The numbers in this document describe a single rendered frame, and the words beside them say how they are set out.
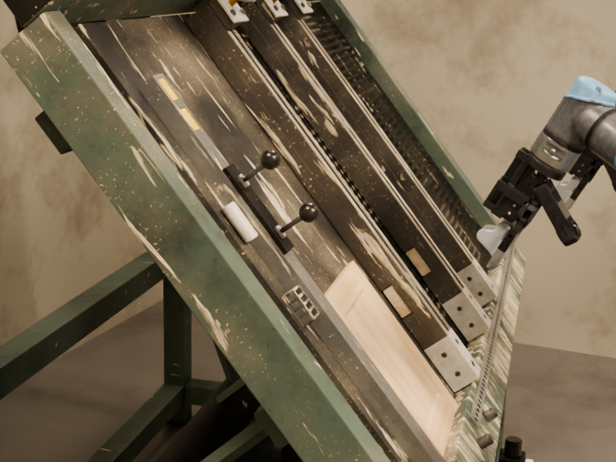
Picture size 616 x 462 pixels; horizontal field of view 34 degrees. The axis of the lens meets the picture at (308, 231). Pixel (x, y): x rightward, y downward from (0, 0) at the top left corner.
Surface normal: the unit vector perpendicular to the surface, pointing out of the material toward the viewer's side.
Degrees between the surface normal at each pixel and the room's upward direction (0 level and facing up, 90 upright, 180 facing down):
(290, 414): 90
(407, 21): 90
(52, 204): 90
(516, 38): 90
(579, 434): 0
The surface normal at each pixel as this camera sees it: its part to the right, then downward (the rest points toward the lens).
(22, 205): 0.93, 0.11
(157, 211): -0.24, 0.23
